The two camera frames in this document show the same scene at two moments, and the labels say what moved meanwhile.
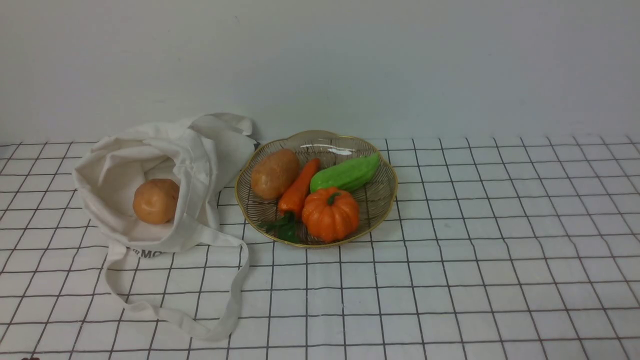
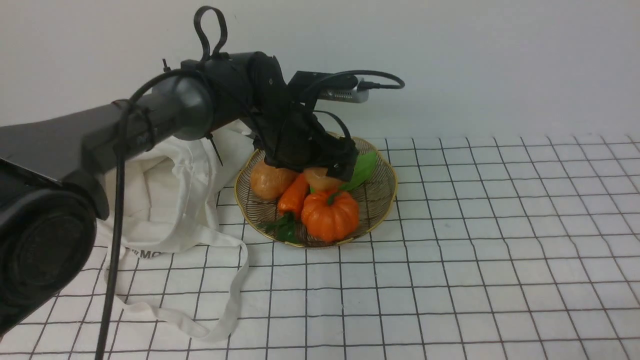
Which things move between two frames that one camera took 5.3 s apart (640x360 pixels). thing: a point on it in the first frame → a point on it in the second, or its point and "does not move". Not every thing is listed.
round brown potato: [154, 201] → [318, 180]
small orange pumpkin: [330, 214] does not move
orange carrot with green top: [286, 225] does not move
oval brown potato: [273, 173] does not move
